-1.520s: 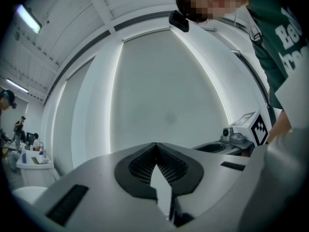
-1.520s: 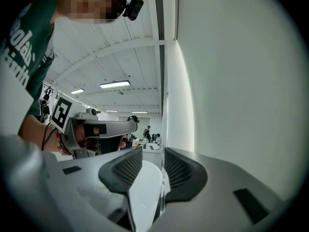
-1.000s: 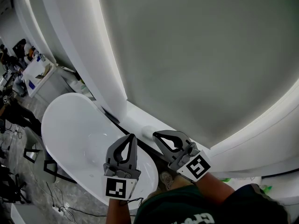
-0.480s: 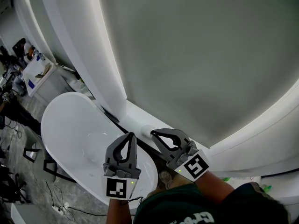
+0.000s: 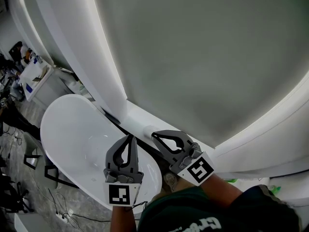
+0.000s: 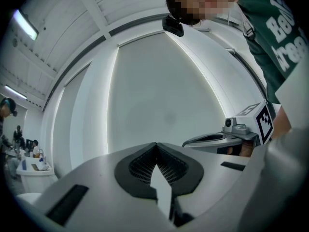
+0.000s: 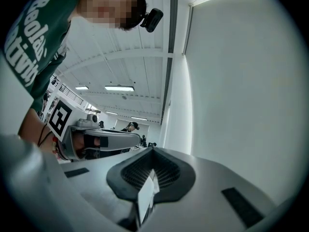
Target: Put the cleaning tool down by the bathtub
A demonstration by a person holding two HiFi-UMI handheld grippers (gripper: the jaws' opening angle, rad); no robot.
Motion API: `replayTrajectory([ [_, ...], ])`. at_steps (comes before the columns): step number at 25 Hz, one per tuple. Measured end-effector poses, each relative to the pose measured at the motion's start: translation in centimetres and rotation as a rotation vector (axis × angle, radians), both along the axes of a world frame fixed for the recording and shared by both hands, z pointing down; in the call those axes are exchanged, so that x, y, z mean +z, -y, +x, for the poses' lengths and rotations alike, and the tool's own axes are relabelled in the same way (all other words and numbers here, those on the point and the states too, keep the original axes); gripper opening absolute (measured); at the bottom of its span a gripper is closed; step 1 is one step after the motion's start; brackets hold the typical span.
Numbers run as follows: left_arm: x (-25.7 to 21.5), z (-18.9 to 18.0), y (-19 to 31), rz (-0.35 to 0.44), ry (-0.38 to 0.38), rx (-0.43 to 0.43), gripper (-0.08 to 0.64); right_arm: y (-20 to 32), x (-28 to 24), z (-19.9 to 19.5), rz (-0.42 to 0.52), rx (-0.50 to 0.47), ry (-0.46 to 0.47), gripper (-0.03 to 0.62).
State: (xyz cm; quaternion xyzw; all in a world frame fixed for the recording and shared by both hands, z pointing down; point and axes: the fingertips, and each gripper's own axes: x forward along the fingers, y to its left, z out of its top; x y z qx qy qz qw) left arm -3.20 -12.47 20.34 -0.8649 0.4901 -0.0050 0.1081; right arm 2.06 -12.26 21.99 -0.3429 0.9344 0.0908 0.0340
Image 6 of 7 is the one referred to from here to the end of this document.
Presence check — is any grey chest strap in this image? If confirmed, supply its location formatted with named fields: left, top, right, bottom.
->
left=241, top=15, right=256, bottom=40

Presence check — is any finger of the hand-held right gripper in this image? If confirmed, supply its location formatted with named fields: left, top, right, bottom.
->
left=190, top=132, right=227, bottom=138
left=182, top=136, right=244, bottom=155

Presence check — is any person's head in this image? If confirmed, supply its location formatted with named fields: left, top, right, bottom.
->
left=165, top=0, right=239, bottom=26

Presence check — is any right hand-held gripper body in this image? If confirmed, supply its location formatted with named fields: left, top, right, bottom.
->
left=221, top=99, right=275, bottom=146

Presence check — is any person's right forearm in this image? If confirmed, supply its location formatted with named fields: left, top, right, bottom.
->
left=272, top=104, right=293, bottom=140

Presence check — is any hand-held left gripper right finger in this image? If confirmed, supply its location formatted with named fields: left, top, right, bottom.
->
left=155, top=143, right=266, bottom=232

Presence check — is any person's right hand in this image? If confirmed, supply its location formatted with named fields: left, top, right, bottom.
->
left=226, top=140, right=256, bottom=158

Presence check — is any grey roller blind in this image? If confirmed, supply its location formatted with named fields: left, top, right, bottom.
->
left=52, top=63, right=94, bottom=178
left=107, top=31, right=231, bottom=156

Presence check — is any black head-mounted camera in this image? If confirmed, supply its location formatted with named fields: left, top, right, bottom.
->
left=162, top=15, right=185, bottom=37

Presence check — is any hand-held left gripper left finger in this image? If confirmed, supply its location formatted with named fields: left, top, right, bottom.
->
left=32, top=142, right=176, bottom=232

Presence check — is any person's green shirt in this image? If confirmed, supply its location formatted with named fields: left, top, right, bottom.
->
left=238, top=0, right=309, bottom=105

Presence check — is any long ceiling light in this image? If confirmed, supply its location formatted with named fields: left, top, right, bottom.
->
left=13, top=8, right=40, bottom=41
left=4, top=84, right=28, bottom=100

